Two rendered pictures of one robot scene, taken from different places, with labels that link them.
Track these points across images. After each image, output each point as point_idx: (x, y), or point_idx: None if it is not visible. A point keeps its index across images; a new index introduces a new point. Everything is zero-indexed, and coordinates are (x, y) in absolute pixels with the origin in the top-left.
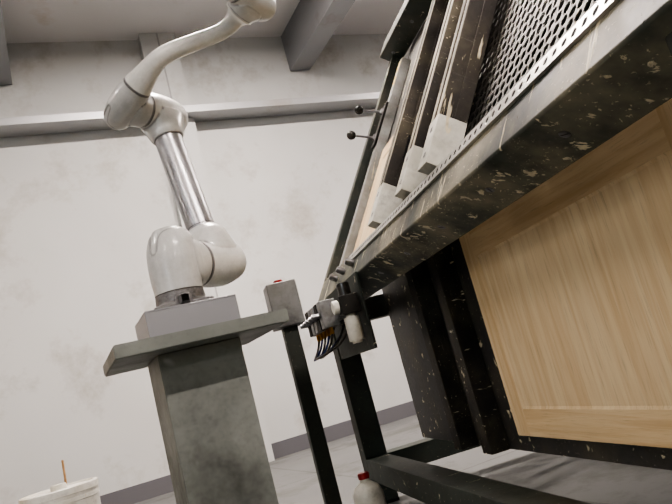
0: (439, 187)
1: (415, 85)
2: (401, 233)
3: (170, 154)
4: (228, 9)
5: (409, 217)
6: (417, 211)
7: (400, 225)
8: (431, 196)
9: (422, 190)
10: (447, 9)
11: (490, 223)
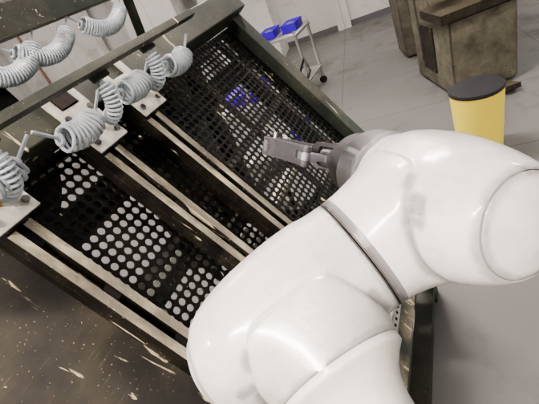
0: (407, 301)
1: None
2: (408, 368)
3: None
4: (399, 349)
5: (403, 351)
6: (406, 335)
7: (402, 372)
8: (407, 313)
9: (398, 325)
10: (238, 254)
11: None
